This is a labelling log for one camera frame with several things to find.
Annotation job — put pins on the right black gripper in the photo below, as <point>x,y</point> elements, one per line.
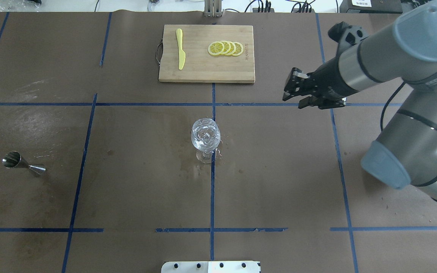
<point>329,79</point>

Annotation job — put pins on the steel double jigger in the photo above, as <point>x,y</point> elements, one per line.
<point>14,160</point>

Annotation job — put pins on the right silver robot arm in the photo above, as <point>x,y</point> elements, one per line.
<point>405,152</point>

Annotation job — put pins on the clear wine glass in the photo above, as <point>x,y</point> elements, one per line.
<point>205,137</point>

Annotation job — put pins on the lemon slice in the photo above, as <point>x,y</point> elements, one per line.
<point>232,48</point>
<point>226,47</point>
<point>239,48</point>
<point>216,48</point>

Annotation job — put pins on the black box with label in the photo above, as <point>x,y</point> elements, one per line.
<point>371,6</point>

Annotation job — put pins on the bamboo cutting board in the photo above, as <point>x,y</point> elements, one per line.
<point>200,66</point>

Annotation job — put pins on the yellow plastic knife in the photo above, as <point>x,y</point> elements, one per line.
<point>181,52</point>

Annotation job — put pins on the aluminium frame post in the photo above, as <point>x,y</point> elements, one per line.
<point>213,8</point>

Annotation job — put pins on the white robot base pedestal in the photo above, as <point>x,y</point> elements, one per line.
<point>241,266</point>

